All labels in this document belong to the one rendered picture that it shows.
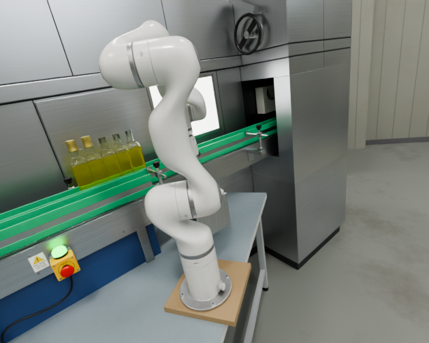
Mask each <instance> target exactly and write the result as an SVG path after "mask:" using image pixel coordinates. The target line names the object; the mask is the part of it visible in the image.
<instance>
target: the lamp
mask: <svg viewBox="0 0 429 343"><path fill-rule="evenodd" d="M67 254H68V251H67V249H66V247H65V246H57V247H56V248H54V249H53V250H52V257H53V259H61V258H63V257H64V256H66V255H67Z"/></svg>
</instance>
